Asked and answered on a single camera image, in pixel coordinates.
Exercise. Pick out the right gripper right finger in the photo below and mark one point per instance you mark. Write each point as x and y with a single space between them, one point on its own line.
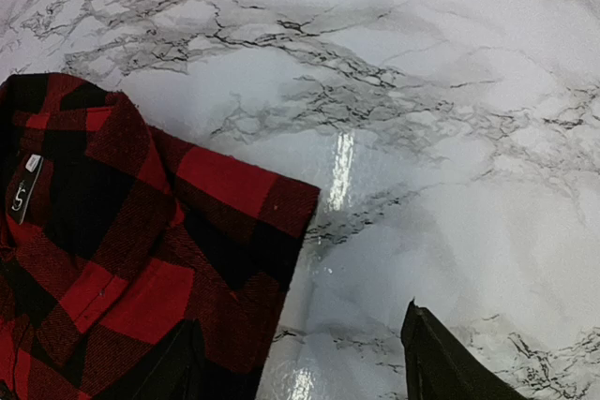
438 366

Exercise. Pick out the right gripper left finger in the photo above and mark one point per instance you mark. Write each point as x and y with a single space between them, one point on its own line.
170 370

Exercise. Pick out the red black plaid shirt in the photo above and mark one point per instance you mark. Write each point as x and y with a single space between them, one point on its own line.
114 231

